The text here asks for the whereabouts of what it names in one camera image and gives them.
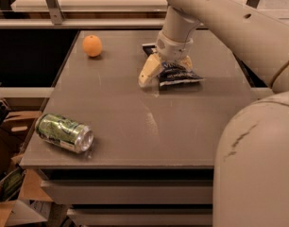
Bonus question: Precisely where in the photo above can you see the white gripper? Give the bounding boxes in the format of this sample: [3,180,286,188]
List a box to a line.
[138,31,194,88]

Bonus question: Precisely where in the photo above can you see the blue chip bag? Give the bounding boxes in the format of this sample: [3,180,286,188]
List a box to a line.
[141,43,204,88]

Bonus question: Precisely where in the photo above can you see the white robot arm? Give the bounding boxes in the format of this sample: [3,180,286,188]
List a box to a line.
[139,0,289,227]

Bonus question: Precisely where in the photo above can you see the green soda can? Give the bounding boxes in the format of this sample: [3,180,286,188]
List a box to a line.
[35,113,94,153]

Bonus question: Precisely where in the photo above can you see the orange fruit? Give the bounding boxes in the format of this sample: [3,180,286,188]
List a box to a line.
[82,35,102,57]

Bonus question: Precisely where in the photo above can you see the upper grey drawer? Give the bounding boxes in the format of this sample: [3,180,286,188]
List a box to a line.
[41,181,213,204]

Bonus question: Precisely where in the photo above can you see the grey drawer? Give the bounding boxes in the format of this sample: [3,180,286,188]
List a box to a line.
[67,208,213,227]
[41,181,213,204]

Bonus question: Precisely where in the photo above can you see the lower grey drawer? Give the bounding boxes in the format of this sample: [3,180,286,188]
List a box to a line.
[67,208,213,227]

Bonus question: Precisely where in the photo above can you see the cardboard box left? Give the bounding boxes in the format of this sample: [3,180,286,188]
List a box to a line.
[0,111,52,227]

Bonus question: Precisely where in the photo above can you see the grey metal rail frame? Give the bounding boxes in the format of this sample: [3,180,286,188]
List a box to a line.
[0,0,268,30]

